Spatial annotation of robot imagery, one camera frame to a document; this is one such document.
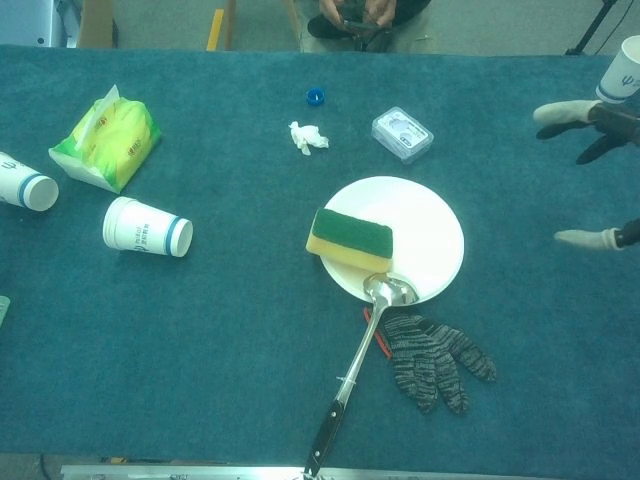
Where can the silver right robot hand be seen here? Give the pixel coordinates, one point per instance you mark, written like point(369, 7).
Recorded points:
point(615, 120)

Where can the white round plate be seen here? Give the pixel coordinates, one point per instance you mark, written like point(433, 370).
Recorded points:
point(425, 225)

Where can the green and yellow sponge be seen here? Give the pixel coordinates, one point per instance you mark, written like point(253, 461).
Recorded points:
point(350, 232)

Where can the white paper cup blue band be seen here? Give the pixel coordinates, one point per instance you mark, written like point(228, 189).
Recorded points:
point(620, 70)
point(25, 182)
point(140, 230)

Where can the teal carpet table cover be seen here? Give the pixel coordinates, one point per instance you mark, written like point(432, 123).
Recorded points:
point(200, 325)

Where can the black tripod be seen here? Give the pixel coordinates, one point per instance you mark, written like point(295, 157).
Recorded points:
point(592, 27)

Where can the clear plastic box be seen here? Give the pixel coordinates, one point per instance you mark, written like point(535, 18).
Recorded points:
point(402, 134)

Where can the person seated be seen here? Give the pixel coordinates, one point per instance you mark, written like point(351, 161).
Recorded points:
point(382, 12)

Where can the black phone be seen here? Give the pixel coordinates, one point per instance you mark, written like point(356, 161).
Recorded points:
point(360, 24)

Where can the grey knit work glove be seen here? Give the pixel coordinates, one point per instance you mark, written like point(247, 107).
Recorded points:
point(425, 350)

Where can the blue bottle cap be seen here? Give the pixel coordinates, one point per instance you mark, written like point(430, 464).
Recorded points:
point(315, 97)

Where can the crumpled white tissue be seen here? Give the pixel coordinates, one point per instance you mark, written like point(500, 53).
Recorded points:
point(307, 136)

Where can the wooden chair leg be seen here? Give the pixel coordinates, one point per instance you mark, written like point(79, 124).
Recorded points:
point(294, 22)

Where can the green yellow tissue pack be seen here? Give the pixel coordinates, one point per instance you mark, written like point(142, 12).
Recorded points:
point(120, 140)

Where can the brown cardboard box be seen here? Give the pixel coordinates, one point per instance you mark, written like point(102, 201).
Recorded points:
point(95, 25)

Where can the grey blue cabinet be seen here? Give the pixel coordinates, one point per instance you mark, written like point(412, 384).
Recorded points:
point(25, 20)

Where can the pale green flat object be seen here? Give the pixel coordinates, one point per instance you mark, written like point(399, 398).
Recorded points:
point(4, 310)

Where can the aluminium rail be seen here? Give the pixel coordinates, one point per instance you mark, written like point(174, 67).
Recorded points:
point(200, 472)

